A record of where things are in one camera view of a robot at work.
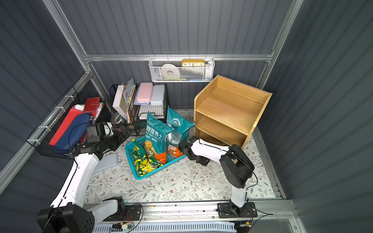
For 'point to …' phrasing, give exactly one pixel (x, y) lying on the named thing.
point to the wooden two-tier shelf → (226, 112)
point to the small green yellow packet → (140, 150)
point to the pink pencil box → (144, 92)
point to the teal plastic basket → (141, 142)
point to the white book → (119, 104)
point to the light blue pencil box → (158, 95)
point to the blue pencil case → (73, 132)
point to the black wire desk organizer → (130, 103)
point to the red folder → (65, 125)
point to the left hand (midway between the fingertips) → (127, 134)
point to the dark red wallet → (91, 106)
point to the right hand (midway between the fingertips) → (216, 156)
